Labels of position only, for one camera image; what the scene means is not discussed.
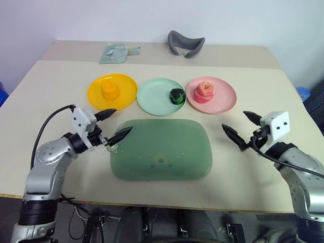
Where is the yellow plate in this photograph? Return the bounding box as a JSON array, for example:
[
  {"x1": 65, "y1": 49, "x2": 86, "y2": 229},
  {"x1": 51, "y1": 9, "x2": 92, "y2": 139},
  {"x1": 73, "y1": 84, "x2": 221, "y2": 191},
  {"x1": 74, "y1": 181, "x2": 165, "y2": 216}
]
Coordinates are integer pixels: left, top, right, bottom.
[{"x1": 87, "y1": 73, "x2": 138, "y2": 111}]

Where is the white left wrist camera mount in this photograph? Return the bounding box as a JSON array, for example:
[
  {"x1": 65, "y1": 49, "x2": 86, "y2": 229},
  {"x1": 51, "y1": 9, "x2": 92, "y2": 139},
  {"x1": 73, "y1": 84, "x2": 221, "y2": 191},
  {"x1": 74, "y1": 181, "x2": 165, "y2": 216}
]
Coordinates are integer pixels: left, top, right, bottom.
[{"x1": 71, "y1": 107, "x2": 97, "y2": 148}]

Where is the grey curved foam pad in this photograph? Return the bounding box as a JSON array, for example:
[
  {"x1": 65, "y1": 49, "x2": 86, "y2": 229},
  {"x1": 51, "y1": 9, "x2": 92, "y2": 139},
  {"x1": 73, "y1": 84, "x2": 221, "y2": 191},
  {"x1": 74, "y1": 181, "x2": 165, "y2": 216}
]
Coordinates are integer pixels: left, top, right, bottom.
[{"x1": 168, "y1": 30, "x2": 206, "y2": 59}]

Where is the black object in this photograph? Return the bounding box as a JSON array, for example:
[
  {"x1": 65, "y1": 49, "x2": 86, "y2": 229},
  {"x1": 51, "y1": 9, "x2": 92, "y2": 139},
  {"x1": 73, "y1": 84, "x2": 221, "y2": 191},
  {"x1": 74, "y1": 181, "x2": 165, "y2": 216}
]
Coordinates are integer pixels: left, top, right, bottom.
[{"x1": 303, "y1": 80, "x2": 324, "y2": 130}]

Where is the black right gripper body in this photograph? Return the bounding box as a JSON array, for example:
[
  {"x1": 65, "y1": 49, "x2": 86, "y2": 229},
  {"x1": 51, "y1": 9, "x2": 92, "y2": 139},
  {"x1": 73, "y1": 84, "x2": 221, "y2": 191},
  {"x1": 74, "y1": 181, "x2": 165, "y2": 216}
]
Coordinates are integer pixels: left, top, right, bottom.
[{"x1": 243, "y1": 128, "x2": 271, "y2": 152}]

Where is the pink plate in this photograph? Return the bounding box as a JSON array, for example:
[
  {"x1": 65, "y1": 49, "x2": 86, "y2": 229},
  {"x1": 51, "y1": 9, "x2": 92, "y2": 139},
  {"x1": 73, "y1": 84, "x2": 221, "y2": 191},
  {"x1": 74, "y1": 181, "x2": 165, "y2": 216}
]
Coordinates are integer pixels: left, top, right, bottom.
[{"x1": 186, "y1": 76, "x2": 237, "y2": 114}]

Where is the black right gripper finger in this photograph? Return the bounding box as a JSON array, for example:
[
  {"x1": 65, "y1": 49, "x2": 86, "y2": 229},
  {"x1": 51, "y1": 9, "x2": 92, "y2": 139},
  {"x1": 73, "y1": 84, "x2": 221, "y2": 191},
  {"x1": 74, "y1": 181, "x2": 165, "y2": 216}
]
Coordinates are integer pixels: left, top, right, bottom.
[
  {"x1": 243, "y1": 110, "x2": 263, "y2": 126},
  {"x1": 221, "y1": 123, "x2": 250, "y2": 151}
]

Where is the blue plastic stool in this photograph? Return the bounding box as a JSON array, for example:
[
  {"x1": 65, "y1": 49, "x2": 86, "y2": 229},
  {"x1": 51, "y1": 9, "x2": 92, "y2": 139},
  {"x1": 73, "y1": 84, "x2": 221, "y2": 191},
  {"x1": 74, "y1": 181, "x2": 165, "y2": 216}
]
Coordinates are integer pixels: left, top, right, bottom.
[{"x1": 295, "y1": 86, "x2": 311, "y2": 102}]

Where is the green plastic bag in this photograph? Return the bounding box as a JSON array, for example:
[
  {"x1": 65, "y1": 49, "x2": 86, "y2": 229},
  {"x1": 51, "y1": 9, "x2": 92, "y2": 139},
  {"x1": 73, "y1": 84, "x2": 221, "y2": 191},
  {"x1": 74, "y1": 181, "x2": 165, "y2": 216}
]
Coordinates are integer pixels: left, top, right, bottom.
[{"x1": 98, "y1": 43, "x2": 141, "y2": 65}]

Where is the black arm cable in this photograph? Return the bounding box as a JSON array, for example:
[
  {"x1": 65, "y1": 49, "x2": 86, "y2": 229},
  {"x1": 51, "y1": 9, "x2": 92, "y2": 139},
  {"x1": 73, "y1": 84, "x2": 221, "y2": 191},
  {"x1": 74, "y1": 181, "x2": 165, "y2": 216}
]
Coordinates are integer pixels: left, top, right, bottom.
[
  {"x1": 250, "y1": 129, "x2": 324, "y2": 178},
  {"x1": 30, "y1": 104, "x2": 76, "y2": 170}
]

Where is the green silicone mat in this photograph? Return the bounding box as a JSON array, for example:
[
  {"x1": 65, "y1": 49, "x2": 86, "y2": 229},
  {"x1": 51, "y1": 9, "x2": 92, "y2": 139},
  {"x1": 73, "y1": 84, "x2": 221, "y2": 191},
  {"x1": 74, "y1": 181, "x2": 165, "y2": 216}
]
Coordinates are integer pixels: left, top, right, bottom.
[{"x1": 105, "y1": 118, "x2": 213, "y2": 182}]

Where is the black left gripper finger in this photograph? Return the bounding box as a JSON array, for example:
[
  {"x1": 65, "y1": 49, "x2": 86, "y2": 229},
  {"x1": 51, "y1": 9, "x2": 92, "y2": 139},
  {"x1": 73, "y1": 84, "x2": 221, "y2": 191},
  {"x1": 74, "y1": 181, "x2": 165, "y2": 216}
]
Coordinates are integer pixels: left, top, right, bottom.
[
  {"x1": 103, "y1": 126, "x2": 134, "y2": 147},
  {"x1": 94, "y1": 109, "x2": 117, "y2": 122}
]

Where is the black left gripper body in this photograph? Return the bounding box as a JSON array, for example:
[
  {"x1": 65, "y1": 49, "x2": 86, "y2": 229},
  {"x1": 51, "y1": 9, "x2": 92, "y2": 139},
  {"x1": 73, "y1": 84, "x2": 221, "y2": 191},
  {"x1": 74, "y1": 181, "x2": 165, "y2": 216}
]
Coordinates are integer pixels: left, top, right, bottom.
[{"x1": 87, "y1": 126, "x2": 107, "y2": 148}]

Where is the yellow toy fruit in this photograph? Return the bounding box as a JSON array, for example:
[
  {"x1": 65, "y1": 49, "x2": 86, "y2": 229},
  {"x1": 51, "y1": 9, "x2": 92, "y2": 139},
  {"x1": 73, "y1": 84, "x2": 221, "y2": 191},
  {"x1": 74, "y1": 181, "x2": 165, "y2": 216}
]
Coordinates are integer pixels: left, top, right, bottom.
[{"x1": 101, "y1": 80, "x2": 120, "y2": 101}]

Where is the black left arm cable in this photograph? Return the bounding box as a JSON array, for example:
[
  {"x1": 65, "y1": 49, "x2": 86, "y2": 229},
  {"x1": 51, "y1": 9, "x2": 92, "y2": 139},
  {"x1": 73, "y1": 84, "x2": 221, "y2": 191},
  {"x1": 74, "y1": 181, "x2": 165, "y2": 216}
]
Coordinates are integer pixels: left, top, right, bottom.
[{"x1": 30, "y1": 104, "x2": 76, "y2": 170}]

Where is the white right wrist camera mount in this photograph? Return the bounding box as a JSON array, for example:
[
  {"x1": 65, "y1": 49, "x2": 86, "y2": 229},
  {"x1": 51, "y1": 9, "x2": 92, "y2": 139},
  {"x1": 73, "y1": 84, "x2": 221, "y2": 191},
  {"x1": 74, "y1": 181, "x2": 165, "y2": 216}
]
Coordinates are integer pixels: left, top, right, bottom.
[{"x1": 260, "y1": 110, "x2": 290, "y2": 141}]

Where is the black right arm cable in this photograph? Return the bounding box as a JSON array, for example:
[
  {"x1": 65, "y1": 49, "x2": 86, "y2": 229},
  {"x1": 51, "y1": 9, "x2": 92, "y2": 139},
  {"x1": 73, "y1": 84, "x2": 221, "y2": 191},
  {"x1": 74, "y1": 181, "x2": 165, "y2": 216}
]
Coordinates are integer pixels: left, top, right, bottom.
[{"x1": 250, "y1": 129, "x2": 324, "y2": 178}]

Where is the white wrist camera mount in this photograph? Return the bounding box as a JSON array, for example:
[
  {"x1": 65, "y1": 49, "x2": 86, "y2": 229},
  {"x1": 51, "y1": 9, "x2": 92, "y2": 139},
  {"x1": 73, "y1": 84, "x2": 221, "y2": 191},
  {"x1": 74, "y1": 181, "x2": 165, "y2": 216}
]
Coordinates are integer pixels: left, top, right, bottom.
[
  {"x1": 71, "y1": 107, "x2": 97, "y2": 148},
  {"x1": 260, "y1": 110, "x2": 290, "y2": 141}
]

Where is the pink toy apple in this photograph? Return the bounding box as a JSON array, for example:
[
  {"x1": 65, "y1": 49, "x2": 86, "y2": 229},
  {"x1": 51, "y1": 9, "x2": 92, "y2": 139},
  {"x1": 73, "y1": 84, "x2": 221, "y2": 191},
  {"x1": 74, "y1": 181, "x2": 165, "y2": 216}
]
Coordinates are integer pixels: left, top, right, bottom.
[{"x1": 193, "y1": 80, "x2": 215, "y2": 104}]

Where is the green plate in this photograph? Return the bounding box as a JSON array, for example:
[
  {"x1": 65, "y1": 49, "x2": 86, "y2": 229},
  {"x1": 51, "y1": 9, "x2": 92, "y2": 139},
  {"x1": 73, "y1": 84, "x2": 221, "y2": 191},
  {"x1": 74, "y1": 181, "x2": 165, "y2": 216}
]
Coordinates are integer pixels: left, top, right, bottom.
[{"x1": 136, "y1": 77, "x2": 188, "y2": 117}]

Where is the dark green toy vegetable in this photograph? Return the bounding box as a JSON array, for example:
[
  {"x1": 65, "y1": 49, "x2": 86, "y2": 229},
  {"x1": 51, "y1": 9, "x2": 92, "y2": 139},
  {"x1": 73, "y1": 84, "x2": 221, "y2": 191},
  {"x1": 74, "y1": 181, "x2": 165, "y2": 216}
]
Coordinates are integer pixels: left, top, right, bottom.
[{"x1": 169, "y1": 88, "x2": 187, "y2": 105}]

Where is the blue object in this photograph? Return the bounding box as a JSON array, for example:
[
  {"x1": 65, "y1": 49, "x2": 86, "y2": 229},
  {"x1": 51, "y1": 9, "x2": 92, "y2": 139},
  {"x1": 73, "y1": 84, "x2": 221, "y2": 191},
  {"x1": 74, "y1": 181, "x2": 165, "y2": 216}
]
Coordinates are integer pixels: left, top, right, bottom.
[{"x1": 0, "y1": 81, "x2": 10, "y2": 108}]

